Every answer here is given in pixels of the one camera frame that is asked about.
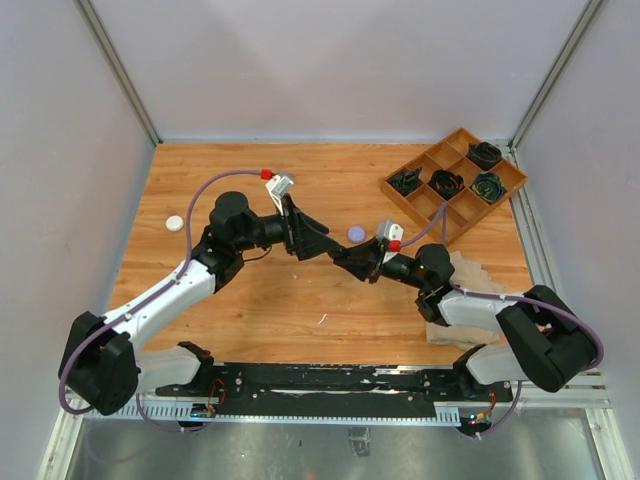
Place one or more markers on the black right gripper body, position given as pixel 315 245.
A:
pixel 400 268

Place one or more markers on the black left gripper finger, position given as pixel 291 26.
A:
pixel 303 224
pixel 309 247

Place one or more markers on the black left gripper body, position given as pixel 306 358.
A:
pixel 280 228

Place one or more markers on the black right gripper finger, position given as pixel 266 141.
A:
pixel 372 249
pixel 369 271

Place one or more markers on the purple earbud charging case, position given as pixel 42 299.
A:
pixel 356 234

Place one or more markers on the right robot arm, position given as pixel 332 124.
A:
pixel 545 342

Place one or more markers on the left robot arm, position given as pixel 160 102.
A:
pixel 104 360

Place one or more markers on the white round charging case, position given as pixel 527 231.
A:
pixel 174 223

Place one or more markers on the beige folded cloth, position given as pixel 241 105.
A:
pixel 471 275

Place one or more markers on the dark green rolled tie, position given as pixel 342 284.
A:
pixel 406 182

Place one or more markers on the wooden compartment tray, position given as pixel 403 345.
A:
pixel 453 218

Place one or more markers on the black orange rolled tie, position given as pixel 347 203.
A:
pixel 446 184

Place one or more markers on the blue yellow rolled tie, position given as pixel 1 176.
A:
pixel 489 187

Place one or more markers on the black dotted rolled tie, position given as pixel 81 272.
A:
pixel 484 155

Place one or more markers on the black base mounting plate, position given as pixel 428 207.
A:
pixel 310 391

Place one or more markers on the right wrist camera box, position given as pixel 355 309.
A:
pixel 389 230

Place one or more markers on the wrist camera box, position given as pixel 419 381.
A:
pixel 279 185
pixel 389 230

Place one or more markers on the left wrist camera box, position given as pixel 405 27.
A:
pixel 279 185

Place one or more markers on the aluminium frame rail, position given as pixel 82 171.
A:
pixel 105 45

